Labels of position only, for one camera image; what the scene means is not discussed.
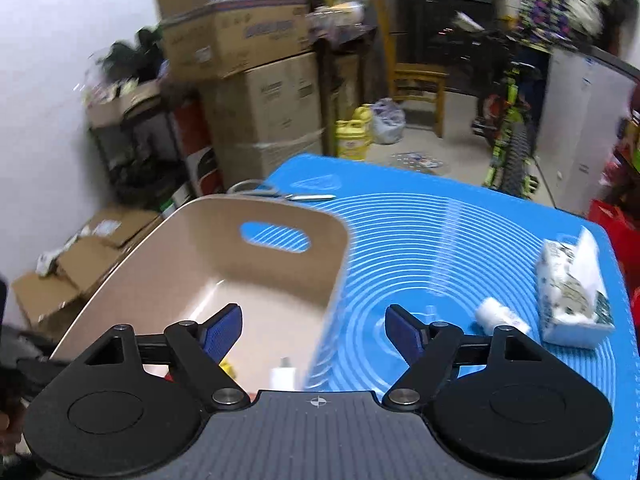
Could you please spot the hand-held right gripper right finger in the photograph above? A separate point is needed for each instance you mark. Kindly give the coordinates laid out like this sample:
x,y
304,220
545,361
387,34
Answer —
x,y
405,333

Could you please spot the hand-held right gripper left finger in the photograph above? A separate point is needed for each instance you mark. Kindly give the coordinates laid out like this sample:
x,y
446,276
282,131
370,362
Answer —
x,y
223,331

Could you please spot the beige plastic bin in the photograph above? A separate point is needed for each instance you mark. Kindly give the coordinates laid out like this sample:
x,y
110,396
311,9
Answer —
x,y
200,265

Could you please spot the small white block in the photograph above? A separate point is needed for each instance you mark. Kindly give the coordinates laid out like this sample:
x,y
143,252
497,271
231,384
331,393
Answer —
x,y
282,375

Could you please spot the small white bottle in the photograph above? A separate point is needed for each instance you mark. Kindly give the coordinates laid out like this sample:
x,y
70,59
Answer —
x,y
497,314

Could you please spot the blue silicone mat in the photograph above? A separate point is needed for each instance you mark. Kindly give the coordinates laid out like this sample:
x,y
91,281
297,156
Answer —
x,y
425,240

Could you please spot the open torn cardboard box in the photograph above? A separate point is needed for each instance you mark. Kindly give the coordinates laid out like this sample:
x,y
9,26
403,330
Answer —
x,y
85,270

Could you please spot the white foam piece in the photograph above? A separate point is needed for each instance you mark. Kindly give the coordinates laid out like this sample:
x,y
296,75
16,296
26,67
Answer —
x,y
50,257

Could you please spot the white tissue pack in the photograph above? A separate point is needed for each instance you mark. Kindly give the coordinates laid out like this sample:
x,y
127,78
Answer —
x,y
570,295

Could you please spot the printed paper sheet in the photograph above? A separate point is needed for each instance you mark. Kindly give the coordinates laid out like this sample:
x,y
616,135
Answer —
x,y
417,161

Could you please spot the plastic wrapped cardboard box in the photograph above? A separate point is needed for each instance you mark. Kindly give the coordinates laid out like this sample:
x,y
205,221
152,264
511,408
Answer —
x,y
270,160

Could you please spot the red and white appliance box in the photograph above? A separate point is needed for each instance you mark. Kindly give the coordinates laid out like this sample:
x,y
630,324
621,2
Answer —
x,y
202,155

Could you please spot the black metal rack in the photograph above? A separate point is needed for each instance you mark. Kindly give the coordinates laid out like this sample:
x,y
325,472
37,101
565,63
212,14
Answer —
x,y
130,160

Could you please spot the yellow plastic jug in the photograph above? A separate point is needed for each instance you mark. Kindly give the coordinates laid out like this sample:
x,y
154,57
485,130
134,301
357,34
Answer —
x,y
352,137

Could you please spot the clear plastic bag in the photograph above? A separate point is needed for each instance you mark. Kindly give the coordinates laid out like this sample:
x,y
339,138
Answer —
x,y
389,122

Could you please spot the green and black bicycle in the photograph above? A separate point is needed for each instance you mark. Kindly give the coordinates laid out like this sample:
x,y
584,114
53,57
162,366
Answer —
x,y
510,145

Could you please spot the red bag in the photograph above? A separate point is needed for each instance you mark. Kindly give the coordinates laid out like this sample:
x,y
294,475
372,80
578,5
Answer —
x,y
615,230

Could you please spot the plain tall cardboard box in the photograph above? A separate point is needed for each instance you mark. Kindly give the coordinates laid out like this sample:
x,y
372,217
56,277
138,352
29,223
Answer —
x,y
270,100

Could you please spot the open cardboard box on rack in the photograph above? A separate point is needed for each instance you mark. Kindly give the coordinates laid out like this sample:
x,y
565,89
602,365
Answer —
x,y
120,102

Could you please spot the wooden chair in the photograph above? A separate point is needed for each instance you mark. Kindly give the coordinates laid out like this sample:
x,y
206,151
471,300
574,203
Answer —
x,y
420,77

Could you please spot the white cabinet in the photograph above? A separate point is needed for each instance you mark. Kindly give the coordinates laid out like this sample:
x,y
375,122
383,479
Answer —
x,y
580,125

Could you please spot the blue print cardboard box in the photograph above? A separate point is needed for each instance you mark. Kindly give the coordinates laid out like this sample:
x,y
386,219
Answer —
x,y
235,40

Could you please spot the colourful patterned bag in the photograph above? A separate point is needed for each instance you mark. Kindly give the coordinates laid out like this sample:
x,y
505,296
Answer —
x,y
550,10

